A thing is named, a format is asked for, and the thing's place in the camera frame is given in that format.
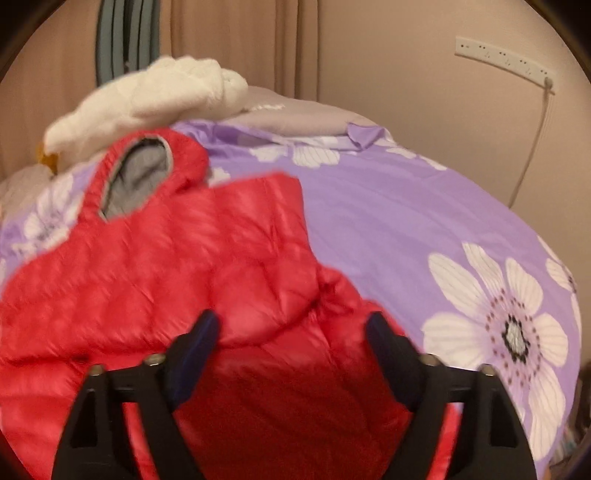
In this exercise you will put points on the red puffer jacket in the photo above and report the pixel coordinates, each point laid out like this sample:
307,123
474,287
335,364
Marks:
184,258

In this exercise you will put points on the grey-green striped panel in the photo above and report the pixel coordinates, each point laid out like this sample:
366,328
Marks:
127,32

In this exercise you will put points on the grey pillow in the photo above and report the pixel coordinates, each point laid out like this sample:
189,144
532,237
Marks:
300,115

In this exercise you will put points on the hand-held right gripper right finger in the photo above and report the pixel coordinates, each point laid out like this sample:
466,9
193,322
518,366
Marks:
385,344

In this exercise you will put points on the white plush goose toy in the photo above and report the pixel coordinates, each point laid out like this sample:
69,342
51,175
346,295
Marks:
152,92

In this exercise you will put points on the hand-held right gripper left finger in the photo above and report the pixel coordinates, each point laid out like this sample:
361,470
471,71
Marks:
199,346

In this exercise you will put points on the white wall power strip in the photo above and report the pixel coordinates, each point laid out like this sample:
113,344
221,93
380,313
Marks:
489,53

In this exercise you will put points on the purple floral bed sheet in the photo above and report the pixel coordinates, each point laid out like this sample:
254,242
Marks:
378,207

